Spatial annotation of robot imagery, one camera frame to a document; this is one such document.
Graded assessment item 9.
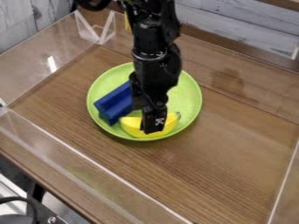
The blue plastic block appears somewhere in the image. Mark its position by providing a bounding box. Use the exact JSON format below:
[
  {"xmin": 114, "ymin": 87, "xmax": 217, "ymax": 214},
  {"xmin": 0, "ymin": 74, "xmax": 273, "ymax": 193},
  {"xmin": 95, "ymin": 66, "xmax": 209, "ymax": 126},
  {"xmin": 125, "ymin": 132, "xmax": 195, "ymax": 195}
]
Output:
[{"xmin": 94, "ymin": 81, "xmax": 134, "ymax": 126}]

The clear acrylic corner bracket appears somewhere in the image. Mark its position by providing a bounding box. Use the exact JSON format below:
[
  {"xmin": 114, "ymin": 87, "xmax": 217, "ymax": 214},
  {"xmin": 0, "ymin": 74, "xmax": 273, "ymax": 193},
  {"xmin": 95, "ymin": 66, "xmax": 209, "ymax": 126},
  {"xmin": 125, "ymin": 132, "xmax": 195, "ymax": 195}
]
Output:
[{"xmin": 75, "ymin": 10, "xmax": 117, "ymax": 46}]

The green round plate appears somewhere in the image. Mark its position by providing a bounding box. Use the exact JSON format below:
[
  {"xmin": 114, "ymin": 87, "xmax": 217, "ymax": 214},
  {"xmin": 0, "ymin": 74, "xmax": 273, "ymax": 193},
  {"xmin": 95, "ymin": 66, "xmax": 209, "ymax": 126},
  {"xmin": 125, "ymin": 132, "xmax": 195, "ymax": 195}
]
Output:
[{"xmin": 87, "ymin": 63, "xmax": 203, "ymax": 141}]

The yellow toy banana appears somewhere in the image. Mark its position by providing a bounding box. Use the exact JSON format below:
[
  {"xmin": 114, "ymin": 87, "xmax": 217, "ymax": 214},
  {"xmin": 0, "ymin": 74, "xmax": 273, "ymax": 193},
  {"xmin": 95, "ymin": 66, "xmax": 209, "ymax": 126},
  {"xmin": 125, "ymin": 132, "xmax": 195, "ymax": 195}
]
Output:
[{"xmin": 119, "ymin": 112, "xmax": 182, "ymax": 139}]

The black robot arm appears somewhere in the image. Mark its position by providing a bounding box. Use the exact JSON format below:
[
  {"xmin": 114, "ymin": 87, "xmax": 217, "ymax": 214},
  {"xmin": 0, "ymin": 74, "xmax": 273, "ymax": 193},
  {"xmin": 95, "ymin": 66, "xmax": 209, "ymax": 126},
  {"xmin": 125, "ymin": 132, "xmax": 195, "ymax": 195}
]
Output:
[{"xmin": 75, "ymin": 0, "xmax": 183, "ymax": 134}]

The black cable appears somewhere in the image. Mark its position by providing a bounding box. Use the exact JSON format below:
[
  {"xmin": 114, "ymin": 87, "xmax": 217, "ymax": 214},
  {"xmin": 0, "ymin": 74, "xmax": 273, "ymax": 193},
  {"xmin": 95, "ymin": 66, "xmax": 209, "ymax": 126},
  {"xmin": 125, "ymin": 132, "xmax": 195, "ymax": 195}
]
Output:
[{"xmin": 0, "ymin": 197, "xmax": 41, "ymax": 224}]

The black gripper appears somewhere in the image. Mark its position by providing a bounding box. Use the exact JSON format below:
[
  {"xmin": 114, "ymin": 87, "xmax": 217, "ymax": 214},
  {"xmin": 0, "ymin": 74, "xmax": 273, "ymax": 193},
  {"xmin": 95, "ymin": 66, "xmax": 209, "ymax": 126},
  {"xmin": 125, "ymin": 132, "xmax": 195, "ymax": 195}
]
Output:
[{"xmin": 130, "ymin": 46, "xmax": 183, "ymax": 135}]

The black metal table bracket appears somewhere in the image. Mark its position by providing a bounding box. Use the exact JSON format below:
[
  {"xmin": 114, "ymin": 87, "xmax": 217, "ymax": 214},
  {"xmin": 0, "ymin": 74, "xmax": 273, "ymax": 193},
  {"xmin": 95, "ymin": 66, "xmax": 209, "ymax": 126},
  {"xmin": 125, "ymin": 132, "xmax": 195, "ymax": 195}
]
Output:
[{"xmin": 29, "ymin": 183, "xmax": 69, "ymax": 224}]

